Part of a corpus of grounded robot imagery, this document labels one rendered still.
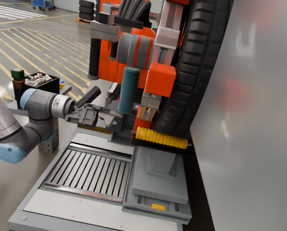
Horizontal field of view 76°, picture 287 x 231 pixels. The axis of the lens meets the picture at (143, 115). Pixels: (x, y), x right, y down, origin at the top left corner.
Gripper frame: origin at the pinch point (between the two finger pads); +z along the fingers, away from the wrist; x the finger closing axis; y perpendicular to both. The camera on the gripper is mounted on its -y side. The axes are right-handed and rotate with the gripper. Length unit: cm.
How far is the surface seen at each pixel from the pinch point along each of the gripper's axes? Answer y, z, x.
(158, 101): -4.4, 12.7, 12.9
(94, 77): -10.1, -11.9, 7.0
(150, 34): -185, -1, -180
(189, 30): -20.3, 15.4, 30.3
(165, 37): -18.8, 9.6, 27.0
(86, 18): -538, -299, -619
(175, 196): 29, 36, -29
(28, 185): 42, -46, -49
